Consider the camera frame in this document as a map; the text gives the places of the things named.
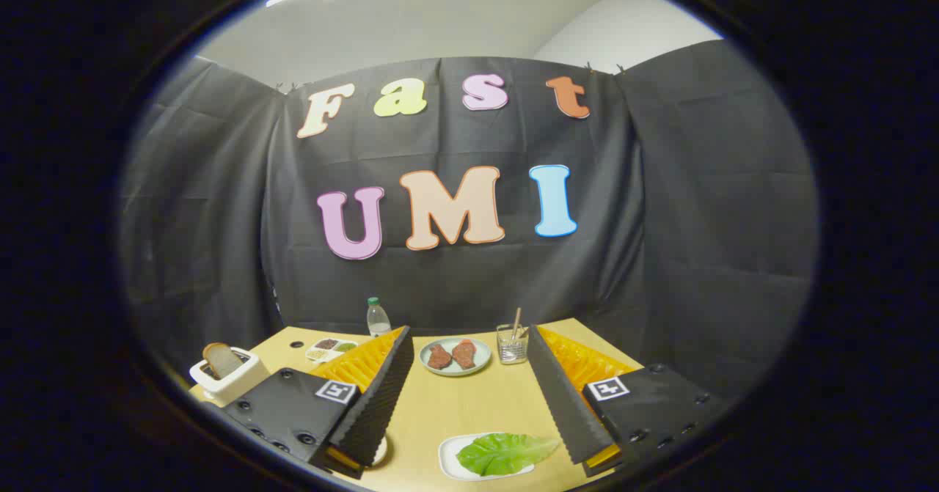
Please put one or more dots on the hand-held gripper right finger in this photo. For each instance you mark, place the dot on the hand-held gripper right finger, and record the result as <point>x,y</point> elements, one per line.
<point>645,411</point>

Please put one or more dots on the white round plate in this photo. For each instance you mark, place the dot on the white round plate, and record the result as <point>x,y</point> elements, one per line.
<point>381,452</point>

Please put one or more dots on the black backdrop cloth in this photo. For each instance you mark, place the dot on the black backdrop cloth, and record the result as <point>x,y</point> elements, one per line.
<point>220,221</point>

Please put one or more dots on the white divided grain tray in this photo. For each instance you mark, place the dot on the white divided grain tray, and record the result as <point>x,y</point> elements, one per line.
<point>331,347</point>

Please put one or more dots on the toast bread slice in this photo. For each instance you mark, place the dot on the toast bread slice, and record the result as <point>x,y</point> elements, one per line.
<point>220,360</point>

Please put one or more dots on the clear utensil holder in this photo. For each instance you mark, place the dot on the clear utensil holder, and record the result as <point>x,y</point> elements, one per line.
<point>512,349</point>

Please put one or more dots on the white square plate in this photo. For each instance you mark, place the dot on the white square plate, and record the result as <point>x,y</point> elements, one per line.
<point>449,454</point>

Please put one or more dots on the brown meat piece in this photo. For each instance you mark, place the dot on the brown meat piece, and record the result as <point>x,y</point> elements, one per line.
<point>464,353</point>
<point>439,357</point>

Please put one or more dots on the light wooden stick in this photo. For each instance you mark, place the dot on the light wooden stick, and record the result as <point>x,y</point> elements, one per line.
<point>516,317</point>

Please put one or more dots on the green lettuce leaf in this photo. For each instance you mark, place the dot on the green lettuce leaf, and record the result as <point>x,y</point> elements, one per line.
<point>506,452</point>

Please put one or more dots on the clear plastic water bottle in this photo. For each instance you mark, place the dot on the clear plastic water bottle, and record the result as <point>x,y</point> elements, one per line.
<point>378,317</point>

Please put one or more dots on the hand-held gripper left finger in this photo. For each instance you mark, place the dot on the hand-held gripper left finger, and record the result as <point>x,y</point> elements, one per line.
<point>293,408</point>

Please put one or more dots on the white toaster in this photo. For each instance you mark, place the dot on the white toaster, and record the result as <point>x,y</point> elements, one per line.
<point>227,386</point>

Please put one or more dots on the pale blue round plate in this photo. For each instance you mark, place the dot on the pale blue round plate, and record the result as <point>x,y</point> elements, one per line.
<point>455,369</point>

